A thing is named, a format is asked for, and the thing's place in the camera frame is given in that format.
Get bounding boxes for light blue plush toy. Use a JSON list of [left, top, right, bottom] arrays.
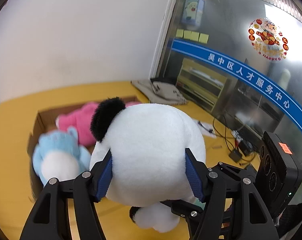
[[32, 127, 91, 188]]

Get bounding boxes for grey fabric bag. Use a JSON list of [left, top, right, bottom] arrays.
[[131, 78, 189, 105]]

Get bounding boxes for white plush dog toy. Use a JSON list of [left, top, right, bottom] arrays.
[[90, 97, 207, 230]]

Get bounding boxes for black adapter box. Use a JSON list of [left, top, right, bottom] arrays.
[[228, 149, 242, 161]]

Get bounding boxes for brown cardboard box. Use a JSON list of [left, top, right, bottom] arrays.
[[27, 95, 139, 203]]

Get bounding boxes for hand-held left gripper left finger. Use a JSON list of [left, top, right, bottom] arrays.
[[20, 148, 113, 240]]

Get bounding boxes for black cable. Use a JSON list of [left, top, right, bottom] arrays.
[[212, 116, 237, 153]]

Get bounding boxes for blue banner strip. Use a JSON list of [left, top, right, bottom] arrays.
[[171, 39, 302, 140]]

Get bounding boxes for pink plush toy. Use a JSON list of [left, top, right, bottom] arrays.
[[56, 101, 141, 147]]

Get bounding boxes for blue cartoon poster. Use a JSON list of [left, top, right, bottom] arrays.
[[182, 0, 206, 27]]

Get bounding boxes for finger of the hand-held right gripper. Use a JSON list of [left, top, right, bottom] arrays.
[[208, 162, 257, 181], [160, 199, 205, 233]]

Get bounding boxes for white paper sheet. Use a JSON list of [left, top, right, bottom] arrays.
[[193, 119, 217, 138]]

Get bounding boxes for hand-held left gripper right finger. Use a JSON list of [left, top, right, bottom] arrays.
[[185, 148, 279, 240]]

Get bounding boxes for person's right forearm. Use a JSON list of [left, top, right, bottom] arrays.
[[278, 204, 302, 240]]

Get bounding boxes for yellow shelf unit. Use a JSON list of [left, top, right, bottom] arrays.
[[177, 57, 229, 112]]

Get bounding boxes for red cartoon window sticker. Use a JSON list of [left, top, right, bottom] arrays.
[[248, 17, 289, 61]]

